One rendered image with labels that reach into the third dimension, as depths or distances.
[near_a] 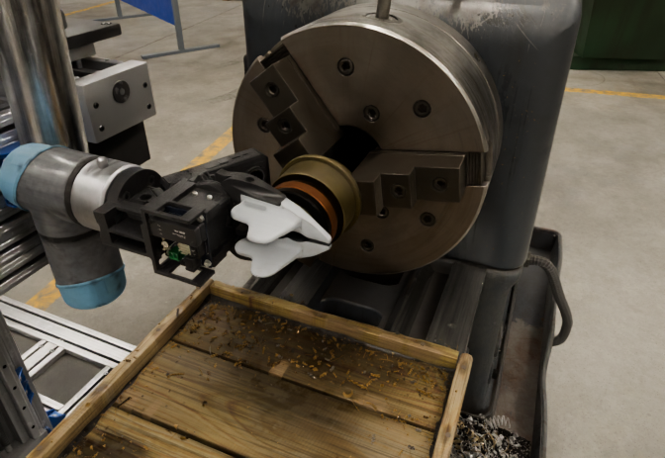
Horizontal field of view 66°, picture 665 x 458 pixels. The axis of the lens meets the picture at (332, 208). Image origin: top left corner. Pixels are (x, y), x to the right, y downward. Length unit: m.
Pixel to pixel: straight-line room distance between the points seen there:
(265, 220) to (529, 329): 0.86
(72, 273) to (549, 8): 0.62
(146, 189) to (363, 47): 0.26
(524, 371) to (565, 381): 0.79
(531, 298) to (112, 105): 0.98
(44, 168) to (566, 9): 0.59
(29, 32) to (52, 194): 0.19
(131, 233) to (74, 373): 1.19
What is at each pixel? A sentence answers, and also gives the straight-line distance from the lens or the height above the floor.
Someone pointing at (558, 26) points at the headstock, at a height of 1.22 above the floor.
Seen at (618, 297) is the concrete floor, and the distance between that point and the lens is 2.34.
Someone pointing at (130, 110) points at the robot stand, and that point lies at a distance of 0.89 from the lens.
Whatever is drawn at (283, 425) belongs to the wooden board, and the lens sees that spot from 0.57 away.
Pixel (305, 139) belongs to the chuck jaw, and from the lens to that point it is 0.53.
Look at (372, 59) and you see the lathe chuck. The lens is 0.55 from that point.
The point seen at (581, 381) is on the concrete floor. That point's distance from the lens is 1.94.
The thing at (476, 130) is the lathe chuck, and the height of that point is 1.14.
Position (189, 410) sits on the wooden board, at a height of 0.89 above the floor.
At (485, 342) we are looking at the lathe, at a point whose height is 0.72.
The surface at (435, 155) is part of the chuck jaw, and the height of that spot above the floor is 1.11.
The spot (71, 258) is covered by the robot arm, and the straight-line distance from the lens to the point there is 0.63.
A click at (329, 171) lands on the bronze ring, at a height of 1.12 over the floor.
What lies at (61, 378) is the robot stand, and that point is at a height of 0.21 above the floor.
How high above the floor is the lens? 1.35
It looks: 31 degrees down
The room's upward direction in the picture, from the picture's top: straight up
